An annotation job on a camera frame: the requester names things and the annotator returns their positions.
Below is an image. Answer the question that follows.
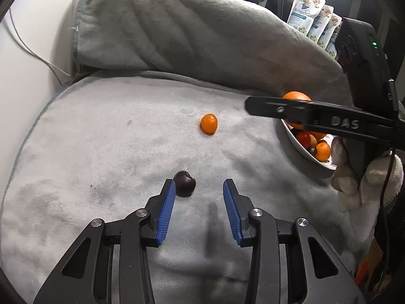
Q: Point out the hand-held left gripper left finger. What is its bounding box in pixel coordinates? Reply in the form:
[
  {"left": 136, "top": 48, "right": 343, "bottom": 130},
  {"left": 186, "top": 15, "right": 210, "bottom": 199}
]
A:
[{"left": 33, "top": 179, "right": 176, "bottom": 304}]

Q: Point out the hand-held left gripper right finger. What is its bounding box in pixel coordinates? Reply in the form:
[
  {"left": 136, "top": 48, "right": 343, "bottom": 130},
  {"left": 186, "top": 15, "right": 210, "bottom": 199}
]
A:
[{"left": 223, "top": 179, "right": 366, "bottom": 304}]

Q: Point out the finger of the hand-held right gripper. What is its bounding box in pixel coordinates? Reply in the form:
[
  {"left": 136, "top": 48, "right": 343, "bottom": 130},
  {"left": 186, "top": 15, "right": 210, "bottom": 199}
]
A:
[{"left": 245, "top": 97, "right": 326, "bottom": 139}]

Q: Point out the large orange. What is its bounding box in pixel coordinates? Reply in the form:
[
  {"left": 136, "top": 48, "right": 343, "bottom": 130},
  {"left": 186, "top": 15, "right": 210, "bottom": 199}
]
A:
[{"left": 281, "top": 91, "right": 313, "bottom": 130}]

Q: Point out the dark purple plum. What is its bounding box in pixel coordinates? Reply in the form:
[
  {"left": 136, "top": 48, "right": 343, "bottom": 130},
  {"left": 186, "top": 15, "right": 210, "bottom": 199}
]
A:
[{"left": 173, "top": 170, "right": 197, "bottom": 197}]

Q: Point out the red tomato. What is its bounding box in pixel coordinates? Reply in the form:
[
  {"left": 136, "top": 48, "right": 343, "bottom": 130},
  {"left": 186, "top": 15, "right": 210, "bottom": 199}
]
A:
[{"left": 296, "top": 131, "right": 312, "bottom": 149}]

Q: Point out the white bowl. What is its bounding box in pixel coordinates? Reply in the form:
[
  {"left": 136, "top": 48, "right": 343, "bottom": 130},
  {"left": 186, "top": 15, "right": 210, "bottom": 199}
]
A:
[{"left": 280, "top": 119, "right": 339, "bottom": 172}]

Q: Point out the mandarin with green stem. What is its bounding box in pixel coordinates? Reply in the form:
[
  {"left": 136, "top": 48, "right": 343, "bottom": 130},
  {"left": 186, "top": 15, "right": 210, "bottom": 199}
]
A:
[{"left": 315, "top": 141, "right": 332, "bottom": 161}]

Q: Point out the person's right hand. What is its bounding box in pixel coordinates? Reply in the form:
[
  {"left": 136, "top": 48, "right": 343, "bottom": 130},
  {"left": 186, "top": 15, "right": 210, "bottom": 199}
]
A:
[{"left": 332, "top": 138, "right": 404, "bottom": 213}]

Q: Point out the white floral refill pouch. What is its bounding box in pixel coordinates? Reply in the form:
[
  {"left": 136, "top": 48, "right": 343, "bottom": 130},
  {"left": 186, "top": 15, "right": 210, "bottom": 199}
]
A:
[
  {"left": 318, "top": 13, "right": 343, "bottom": 51},
  {"left": 287, "top": 0, "right": 326, "bottom": 29},
  {"left": 327, "top": 25, "right": 341, "bottom": 60},
  {"left": 305, "top": 5, "right": 335, "bottom": 43}
]

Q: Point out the small orange kumquat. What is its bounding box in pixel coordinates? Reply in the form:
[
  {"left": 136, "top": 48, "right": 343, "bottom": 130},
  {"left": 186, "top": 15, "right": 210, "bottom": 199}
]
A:
[{"left": 200, "top": 113, "right": 219, "bottom": 136}]

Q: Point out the light grey fleece blanket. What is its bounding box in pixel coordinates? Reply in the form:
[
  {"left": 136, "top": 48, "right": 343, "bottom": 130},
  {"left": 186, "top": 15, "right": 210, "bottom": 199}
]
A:
[{"left": 0, "top": 70, "right": 377, "bottom": 304}]

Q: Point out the grey pillow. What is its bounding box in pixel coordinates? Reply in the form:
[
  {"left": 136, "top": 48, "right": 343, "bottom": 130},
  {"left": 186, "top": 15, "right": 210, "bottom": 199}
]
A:
[{"left": 74, "top": 0, "right": 352, "bottom": 102}]

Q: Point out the white cable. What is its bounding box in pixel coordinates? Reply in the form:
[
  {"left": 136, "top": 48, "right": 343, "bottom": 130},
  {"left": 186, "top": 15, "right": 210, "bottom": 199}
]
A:
[{"left": 8, "top": 6, "right": 72, "bottom": 86}]

